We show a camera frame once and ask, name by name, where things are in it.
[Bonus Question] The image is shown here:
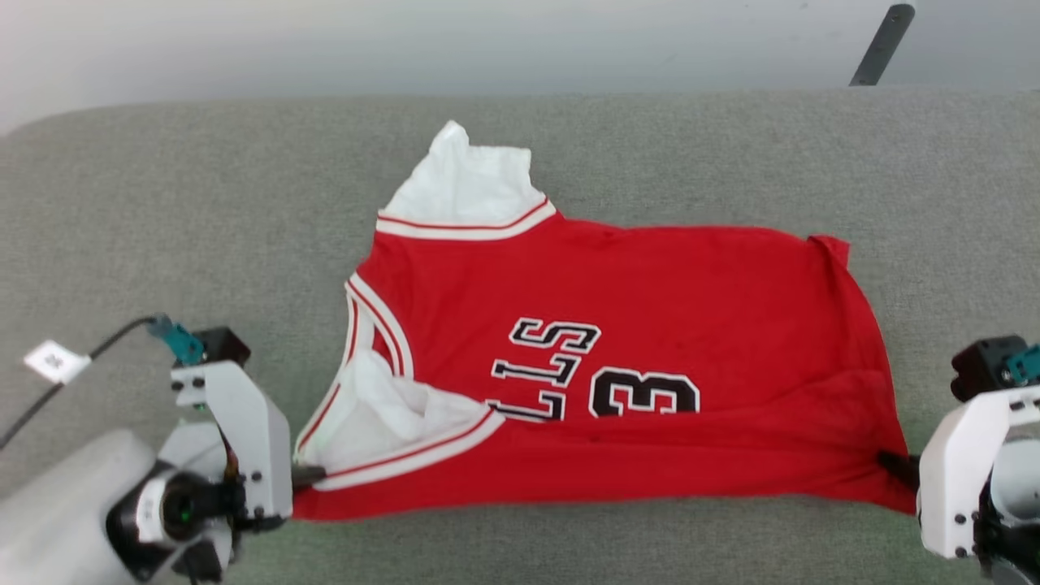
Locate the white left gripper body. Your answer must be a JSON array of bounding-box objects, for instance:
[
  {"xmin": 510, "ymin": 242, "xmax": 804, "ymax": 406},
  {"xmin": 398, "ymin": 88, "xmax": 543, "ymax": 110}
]
[{"xmin": 170, "ymin": 359, "xmax": 294, "ymax": 522}]

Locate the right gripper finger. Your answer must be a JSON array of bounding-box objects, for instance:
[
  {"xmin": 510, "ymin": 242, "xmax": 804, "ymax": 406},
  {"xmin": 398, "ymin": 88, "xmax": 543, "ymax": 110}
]
[{"xmin": 877, "ymin": 451, "xmax": 922, "ymax": 493}]

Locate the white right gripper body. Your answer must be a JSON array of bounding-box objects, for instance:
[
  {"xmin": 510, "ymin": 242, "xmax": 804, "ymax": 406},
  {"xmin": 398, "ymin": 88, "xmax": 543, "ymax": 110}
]
[{"xmin": 917, "ymin": 385, "xmax": 1040, "ymax": 561}]

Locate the red and white basketball jersey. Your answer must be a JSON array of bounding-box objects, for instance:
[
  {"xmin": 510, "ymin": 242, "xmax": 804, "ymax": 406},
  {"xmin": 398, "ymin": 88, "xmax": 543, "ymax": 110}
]
[{"xmin": 291, "ymin": 120, "xmax": 921, "ymax": 522}]

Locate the teal left cable connector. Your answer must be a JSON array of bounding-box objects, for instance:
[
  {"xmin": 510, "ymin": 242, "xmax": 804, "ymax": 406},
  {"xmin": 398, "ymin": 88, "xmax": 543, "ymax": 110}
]
[{"xmin": 148, "ymin": 314, "xmax": 205, "ymax": 366}]

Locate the teal cable connector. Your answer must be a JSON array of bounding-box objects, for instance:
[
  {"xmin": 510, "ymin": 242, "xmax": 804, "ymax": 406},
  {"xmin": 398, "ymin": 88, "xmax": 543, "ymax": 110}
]
[
  {"xmin": 148, "ymin": 314, "xmax": 205, "ymax": 366},
  {"xmin": 1003, "ymin": 344, "xmax": 1040, "ymax": 388}
]

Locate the teal right cable connector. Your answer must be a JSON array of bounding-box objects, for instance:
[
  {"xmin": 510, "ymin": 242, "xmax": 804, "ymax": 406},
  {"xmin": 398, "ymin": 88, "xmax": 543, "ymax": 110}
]
[{"xmin": 1003, "ymin": 344, "xmax": 1040, "ymax": 388}]

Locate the thin black cable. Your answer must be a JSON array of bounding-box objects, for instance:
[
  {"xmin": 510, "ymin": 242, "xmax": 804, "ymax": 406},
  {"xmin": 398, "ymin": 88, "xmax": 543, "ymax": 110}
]
[{"xmin": 0, "ymin": 316, "xmax": 160, "ymax": 449}]

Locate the white cable tag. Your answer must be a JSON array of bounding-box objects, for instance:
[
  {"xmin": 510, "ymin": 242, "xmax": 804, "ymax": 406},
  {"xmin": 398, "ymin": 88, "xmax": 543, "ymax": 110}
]
[{"xmin": 24, "ymin": 339, "xmax": 93, "ymax": 385}]

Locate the black slanted post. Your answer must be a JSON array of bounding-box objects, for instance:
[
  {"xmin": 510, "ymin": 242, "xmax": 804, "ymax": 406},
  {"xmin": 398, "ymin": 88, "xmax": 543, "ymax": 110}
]
[{"xmin": 848, "ymin": 3, "xmax": 917, "ymax": 87}]

